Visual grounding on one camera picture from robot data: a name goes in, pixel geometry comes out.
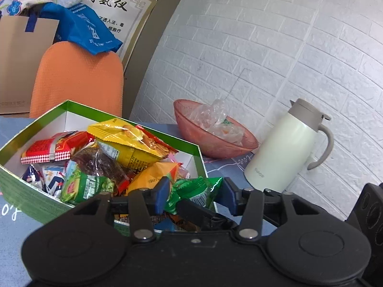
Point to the blue fabric bag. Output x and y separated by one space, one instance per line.
81 25

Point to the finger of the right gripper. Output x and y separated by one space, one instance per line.
197 218

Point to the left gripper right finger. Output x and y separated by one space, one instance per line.
247 203

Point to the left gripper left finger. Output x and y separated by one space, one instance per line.
144 203

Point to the right orange chair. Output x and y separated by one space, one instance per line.
69 72

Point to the clear red dates packet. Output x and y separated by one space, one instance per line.
93 161

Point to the white blue snack packet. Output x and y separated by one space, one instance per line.
48 177

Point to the clear plastic bag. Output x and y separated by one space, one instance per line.
213 119

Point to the brown paper bag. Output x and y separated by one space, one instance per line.
24 40

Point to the blue tablecloth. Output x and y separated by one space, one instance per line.
15 225

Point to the yellow green chips packet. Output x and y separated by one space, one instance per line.
132 146

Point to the green pea snack packet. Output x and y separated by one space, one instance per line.
79 186

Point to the orange snack packet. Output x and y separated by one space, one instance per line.
149 177

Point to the red spicy bean packet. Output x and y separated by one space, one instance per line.
60 147

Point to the green cardboard box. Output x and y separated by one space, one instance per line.
66 117

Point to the small green candy packet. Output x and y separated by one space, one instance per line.
201 191

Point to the cream thermos jug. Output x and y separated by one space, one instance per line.
288 146

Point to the pink plastic bowl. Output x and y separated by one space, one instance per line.
210 145

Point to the framed calligraphy poster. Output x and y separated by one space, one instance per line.
124 19

